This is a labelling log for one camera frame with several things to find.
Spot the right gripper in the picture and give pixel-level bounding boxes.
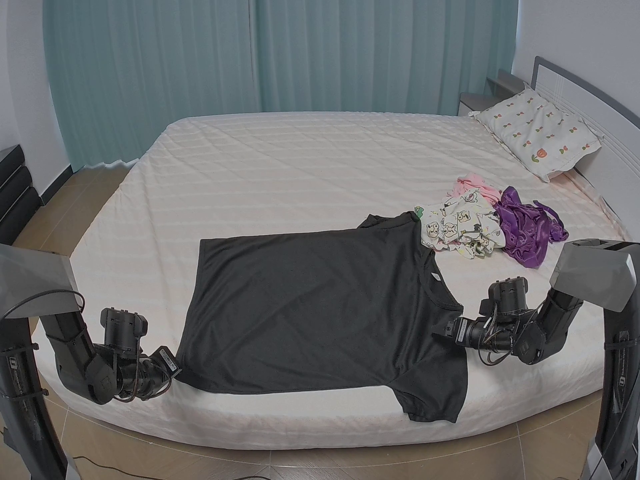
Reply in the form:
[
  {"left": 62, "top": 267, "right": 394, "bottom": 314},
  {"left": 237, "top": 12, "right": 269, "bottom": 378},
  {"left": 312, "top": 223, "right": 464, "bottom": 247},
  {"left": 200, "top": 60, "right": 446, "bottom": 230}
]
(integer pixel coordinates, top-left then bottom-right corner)
[{"left": 440, "top": 317, "right": 487, "bottom": 352}]

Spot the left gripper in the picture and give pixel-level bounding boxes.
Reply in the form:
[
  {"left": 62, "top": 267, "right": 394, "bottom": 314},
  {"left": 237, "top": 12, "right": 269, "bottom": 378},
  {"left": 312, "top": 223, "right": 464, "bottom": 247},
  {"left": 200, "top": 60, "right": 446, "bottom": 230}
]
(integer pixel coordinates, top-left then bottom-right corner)
[{"left": 147, "top": 347, "right": 181, "bottom": 388}]

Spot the black T-shirt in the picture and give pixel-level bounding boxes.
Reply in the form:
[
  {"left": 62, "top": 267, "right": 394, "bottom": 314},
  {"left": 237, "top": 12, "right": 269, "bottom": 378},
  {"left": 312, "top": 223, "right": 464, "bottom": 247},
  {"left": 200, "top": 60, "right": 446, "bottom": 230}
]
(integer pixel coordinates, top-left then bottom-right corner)
[{"left": 175, "top": 211, "right": 469, "bottom": 424}]

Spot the white printed pyjama garment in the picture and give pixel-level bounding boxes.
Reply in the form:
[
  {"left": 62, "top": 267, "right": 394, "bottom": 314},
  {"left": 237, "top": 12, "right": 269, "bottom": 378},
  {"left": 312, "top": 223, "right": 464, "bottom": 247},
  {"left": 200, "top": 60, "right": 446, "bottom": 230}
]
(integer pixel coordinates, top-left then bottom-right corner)
[{"left": 414, "top": 188, "right": 506, "bottom": 261}]

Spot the purple satin garment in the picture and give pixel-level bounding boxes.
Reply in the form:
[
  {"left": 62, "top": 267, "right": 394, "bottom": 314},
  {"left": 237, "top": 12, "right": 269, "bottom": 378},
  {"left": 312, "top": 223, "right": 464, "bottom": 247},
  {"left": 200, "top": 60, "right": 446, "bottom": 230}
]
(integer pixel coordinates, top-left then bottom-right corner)
[{"left": 495, "top": 185, "right": 571, "bottom": 270}]

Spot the pink garment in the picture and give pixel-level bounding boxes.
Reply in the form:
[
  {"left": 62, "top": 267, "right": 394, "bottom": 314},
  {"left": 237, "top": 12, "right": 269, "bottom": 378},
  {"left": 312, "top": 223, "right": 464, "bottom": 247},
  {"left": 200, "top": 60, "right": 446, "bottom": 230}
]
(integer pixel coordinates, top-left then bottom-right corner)
[{"left": 446, "top": 172, "right": 502, "bottom": 206}]

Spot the white flower printed pillow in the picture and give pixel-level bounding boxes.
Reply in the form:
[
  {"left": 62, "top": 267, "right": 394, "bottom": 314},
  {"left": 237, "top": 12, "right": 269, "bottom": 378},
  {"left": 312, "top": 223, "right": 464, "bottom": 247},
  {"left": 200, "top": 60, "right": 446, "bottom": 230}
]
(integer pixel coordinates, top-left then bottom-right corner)
[{"left": 470, "top": 87, "right": 603, "bottom": 184}]

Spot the black chest of drawers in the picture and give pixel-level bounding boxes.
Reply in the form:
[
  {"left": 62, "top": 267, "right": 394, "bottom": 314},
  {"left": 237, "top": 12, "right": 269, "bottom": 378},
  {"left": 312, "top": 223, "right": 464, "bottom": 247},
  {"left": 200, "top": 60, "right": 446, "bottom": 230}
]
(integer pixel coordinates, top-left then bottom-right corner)
[{"left": 0, "top": 144, "right": 43, "bottom": 246}]

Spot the grey bedside table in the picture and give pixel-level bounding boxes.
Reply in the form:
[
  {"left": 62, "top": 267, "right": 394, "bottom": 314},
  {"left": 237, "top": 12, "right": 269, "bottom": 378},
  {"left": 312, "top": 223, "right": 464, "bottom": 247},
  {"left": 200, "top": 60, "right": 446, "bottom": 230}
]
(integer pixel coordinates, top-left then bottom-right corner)
[{"left": 459, "top": 68, "right": 531, "bottom": 116}]

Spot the bed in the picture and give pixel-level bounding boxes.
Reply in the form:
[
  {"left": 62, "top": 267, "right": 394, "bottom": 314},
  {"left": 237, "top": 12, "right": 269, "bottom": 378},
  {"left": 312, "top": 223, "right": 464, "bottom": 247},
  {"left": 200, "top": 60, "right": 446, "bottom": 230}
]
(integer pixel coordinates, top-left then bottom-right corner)
[{"left": 30, "top": 55, "right": 640, "bottom": 451}]

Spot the blue-green curtain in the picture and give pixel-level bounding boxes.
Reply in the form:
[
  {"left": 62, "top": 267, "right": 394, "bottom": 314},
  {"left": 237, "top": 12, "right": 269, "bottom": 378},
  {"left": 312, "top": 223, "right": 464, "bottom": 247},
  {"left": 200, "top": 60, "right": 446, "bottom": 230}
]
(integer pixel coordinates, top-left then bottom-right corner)
[
  {"left": 255, "top": 0, "right": 521, "bottom": 116},
  {"left": 44, "top": 0, "right": 263, "bottom": 169}
]

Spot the black cable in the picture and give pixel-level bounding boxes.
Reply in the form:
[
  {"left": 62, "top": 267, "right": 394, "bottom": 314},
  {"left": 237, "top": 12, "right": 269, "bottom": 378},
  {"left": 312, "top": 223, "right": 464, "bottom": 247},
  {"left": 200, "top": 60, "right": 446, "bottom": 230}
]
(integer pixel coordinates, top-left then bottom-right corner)
[{"left": 70, "top": 455, "right": 128, "bottom": 469}]

